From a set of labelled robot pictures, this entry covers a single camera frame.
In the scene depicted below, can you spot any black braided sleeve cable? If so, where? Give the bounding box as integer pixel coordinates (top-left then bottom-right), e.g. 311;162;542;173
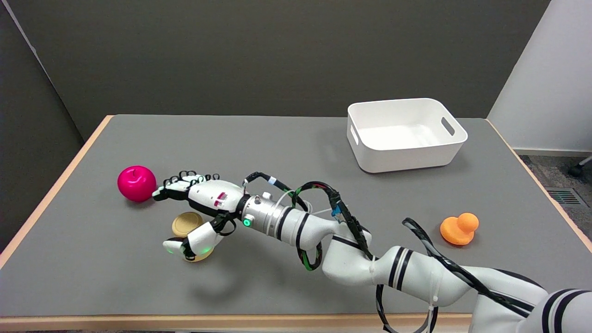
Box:
375;217;532;333

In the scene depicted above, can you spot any black multicolour wire bundle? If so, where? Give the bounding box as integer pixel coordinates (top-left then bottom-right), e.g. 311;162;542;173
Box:
241;172;373;271

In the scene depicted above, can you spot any white plastic bin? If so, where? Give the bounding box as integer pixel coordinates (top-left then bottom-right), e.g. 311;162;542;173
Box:
347;98;468;174

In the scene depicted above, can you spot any black chair caster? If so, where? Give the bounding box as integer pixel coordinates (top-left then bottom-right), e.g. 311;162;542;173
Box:
568;156;592;178

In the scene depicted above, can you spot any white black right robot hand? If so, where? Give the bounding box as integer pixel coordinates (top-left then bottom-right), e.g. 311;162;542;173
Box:
152;170;248;260

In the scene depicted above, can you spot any yellow plastic cup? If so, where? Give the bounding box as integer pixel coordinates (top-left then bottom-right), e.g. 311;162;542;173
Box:
172;211;215;263

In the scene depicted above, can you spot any red toy apple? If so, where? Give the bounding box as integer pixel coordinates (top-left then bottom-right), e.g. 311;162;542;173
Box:
117;166;157;203

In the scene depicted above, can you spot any metal floor vent grille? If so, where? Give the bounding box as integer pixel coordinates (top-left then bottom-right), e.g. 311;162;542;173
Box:
547;187;584;207

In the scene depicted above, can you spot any orange rubber duck toy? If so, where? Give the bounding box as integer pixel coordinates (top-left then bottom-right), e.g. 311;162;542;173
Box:
439;212;480;246

